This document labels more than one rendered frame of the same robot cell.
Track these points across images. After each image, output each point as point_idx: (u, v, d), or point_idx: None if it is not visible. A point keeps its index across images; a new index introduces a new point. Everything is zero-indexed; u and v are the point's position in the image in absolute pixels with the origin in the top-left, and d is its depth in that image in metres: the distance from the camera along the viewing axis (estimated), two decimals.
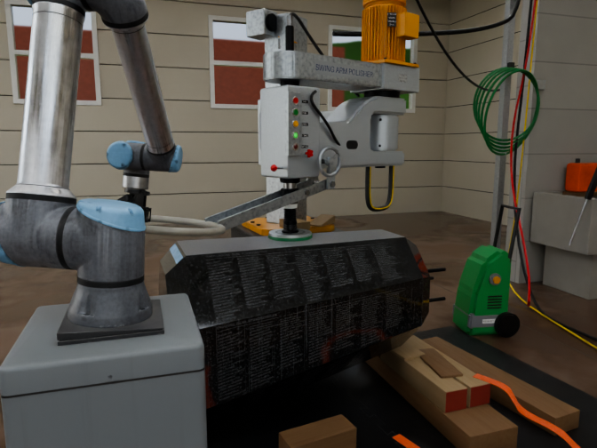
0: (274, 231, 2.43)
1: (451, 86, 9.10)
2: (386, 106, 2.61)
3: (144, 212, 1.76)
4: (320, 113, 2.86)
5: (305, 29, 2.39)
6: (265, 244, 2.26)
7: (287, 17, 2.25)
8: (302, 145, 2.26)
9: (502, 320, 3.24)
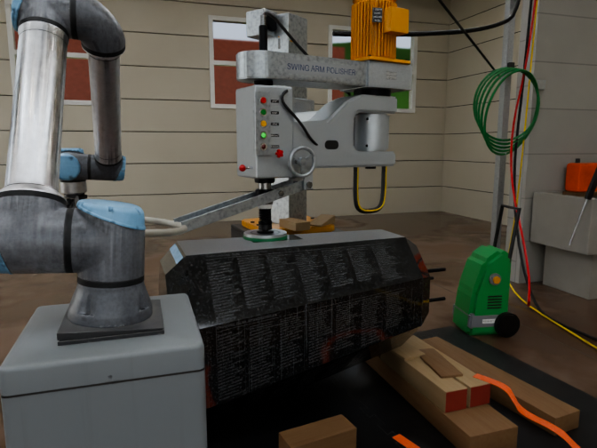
0: (256, 229, 2.47)
1: (451, 86, 9.10)
2: (373, 104, 2.53)
3: None
4: (313, 113, 2.83)
5: (282, 28, 2.37)
6: (265, 244, 2.26)
7: (260, 17, 2.25)
8: (272, 145, 2.24)
9: (502, 320, 3.24)
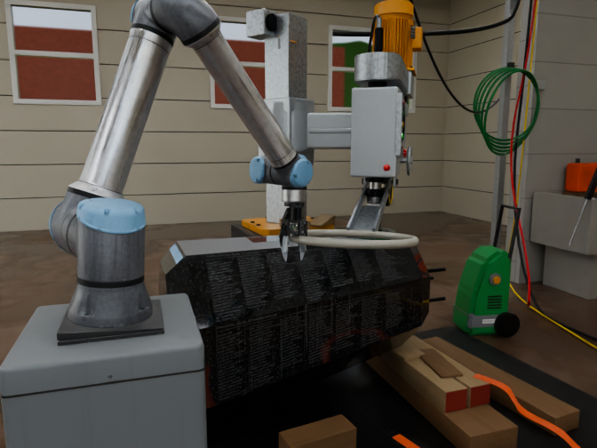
0: (384, 228, 2.51)
1: (451, 86, 9.10)
2: (406, 109, 2.89)
3: (298, 226, 1.71)
4: (332, 115, 2.96)
5: (372, 32, 2.44)
6: (265, 244, 2.26)
7: (379, 20, 2.29)
8: None
9: (502, 320, 3.24)
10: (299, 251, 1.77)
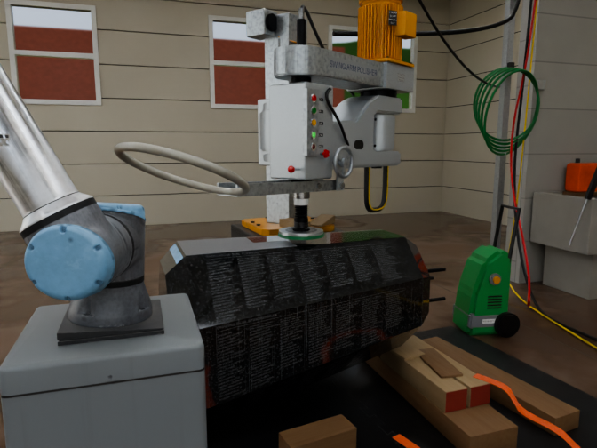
0: (285, 230, 2.28)
1: (451, 86, 9.10)
2: (386, 105, 2.58)
3: None
4: None
5: (312, 24, 2.28)
6: (265, 244, 2.26)
7: (299, 10, 2.13)
8: (318, 145, 2.15)
9: (502, 320, 3.24)
10: None
